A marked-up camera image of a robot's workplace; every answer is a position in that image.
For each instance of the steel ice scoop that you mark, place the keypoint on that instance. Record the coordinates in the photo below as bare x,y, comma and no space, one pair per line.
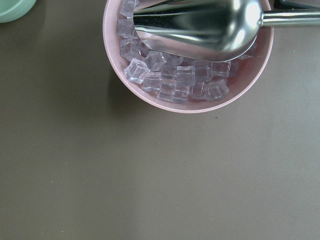
212,30

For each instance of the pink bowl with ice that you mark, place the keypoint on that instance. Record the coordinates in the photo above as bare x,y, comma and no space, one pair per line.
248,73

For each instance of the mint green bowl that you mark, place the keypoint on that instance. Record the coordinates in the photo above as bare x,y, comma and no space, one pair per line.
11,10

